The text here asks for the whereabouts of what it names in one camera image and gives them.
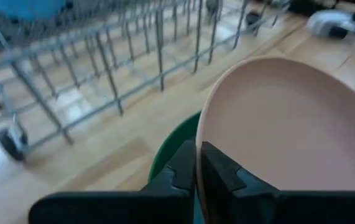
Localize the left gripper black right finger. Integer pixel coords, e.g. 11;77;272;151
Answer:
200;141;355;224

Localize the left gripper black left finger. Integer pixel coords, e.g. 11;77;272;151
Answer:
27;139;196;224

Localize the green plate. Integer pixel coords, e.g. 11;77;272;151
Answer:
147;111;203;184

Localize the pink plate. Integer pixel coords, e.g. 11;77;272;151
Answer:
195;55;355;224

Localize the blue plate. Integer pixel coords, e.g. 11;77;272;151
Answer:
0;0;69;22

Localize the grey wire dish rack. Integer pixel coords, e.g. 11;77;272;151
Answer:
0;0;290;163

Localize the white dish brush black handle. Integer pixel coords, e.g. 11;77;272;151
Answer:
306;4;355;40

